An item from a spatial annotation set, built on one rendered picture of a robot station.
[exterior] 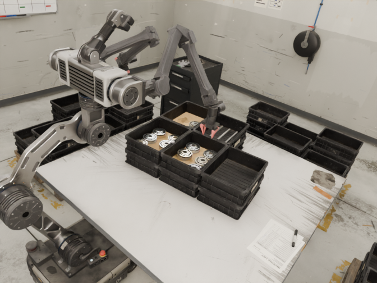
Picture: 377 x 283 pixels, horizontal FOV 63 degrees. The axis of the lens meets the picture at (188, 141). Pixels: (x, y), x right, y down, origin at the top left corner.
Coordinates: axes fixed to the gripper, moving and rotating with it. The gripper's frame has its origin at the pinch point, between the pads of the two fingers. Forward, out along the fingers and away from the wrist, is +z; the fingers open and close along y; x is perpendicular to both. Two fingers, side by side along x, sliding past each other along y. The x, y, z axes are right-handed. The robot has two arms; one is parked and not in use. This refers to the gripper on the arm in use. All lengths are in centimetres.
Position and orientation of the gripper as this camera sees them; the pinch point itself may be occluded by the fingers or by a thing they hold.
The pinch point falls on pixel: (207, 135)
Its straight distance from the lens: 194.3
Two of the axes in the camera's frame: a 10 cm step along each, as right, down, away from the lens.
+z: -1.4, 8.5, 5.0
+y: -8.4, -3.7, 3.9
